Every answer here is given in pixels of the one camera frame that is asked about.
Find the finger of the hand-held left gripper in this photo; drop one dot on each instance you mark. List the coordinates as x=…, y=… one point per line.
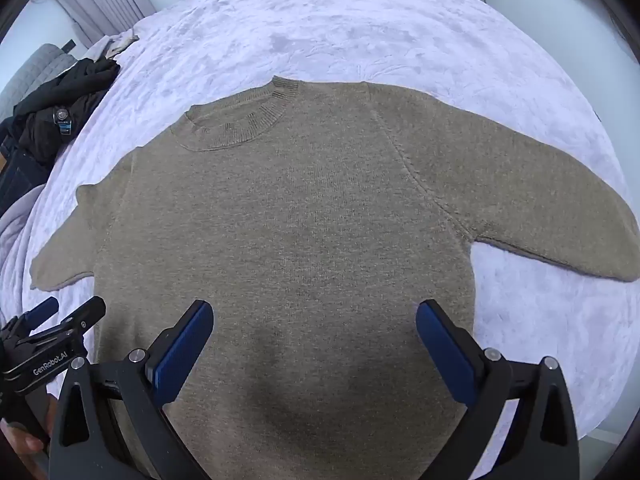
x=42, y=310
x=85, y=316

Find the lavender plush blanket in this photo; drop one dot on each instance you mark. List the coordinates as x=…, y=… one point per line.
x=350, y=35

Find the beige crumpled cloth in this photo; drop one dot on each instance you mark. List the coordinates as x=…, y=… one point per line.
x=117, y=44

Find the grey pleated curtain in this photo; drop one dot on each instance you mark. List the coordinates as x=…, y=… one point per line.
x=100, y=5

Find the black jacket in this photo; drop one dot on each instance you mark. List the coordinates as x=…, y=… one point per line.
x=60, y=105

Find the dark blue jeans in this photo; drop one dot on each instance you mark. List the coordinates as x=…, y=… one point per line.
x=17, y=175

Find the grey quilted cushion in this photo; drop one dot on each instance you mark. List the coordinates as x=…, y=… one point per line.
x=35, y=70

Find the person's left hand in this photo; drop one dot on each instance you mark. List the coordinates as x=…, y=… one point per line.
x=22, y=442

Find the olive knit sweater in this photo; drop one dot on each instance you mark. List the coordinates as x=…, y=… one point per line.
x=300, y=220

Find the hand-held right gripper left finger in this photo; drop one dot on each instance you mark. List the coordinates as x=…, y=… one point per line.
x=182, y=350

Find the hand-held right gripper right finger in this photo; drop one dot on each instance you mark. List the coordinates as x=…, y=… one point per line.
x=447, y=355

